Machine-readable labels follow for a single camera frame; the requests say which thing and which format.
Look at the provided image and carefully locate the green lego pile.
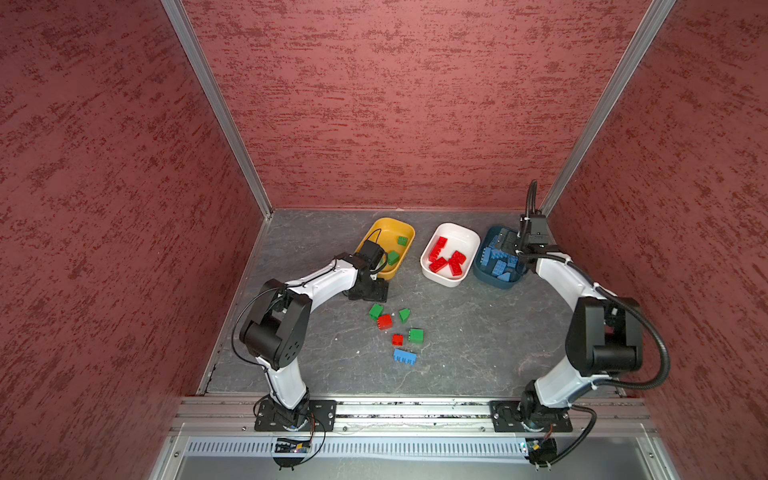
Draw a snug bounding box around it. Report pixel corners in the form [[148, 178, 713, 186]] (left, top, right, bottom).
[[369, 304, 384, 321]]

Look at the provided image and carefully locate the green lego small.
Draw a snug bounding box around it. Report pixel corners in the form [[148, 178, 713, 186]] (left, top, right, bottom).
[[398, 308, 411, 323]]

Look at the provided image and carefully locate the red lego pile bottom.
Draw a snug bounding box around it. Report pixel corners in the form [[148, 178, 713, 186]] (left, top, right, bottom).
[[377, 314, 393, 330]]

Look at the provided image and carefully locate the red lego pile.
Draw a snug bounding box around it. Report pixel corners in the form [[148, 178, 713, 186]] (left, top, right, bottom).
[[377, 314, 393, 330], [448, 261, 463, 278]]

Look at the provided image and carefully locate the red lego diagonal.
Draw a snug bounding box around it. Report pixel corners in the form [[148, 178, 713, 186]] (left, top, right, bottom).
[[428, 236, 447, 263]]

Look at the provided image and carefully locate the red lego top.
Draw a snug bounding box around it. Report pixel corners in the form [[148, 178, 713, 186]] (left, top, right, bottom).
[[449, 250, 466, 267]]

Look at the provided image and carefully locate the green lego square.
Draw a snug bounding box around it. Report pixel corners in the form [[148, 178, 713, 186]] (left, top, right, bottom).
[[408, 328, 424, 344]]

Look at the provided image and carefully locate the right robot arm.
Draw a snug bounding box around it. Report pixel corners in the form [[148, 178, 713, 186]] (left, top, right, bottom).
[[512, 211, 642, 432]]

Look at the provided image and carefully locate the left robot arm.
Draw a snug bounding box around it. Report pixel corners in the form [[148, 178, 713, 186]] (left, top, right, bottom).
[[238, 240, 390, 424]]

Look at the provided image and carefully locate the yellow plastic bin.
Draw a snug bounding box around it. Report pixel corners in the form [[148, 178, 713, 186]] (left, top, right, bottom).
[[358, 217, 416, 281]]

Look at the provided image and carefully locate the dark teal plastic bin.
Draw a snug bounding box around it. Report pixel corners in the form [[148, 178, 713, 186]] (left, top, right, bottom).
[[472, 225, 526, 290]]

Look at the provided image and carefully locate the white plastic bin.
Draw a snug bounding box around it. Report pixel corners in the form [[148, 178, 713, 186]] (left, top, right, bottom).
[[420, 223, 481, 288]]

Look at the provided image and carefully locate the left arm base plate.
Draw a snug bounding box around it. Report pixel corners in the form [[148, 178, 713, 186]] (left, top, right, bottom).
[[253, 398, 338, 433]]

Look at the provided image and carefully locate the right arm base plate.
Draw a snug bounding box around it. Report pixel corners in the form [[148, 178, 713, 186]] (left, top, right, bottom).
[[489, 400, 573, 434]]

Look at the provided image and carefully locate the aluminium front rail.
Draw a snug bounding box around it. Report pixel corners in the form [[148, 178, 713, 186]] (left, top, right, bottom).
[[170, 395, 660, 439]]

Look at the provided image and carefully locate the right aluminium corner post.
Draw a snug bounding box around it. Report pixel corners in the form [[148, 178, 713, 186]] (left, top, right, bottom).
[[541, 0, 676, 215]]

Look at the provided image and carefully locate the aluminium corner post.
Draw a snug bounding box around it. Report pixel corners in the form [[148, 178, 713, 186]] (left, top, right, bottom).
[[541, 0, 676, 215], [161, 0, 274, 221]]

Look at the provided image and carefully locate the left aluminium corner post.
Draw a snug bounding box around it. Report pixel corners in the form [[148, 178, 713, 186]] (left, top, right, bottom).
[[161, 0, 274, 221]]

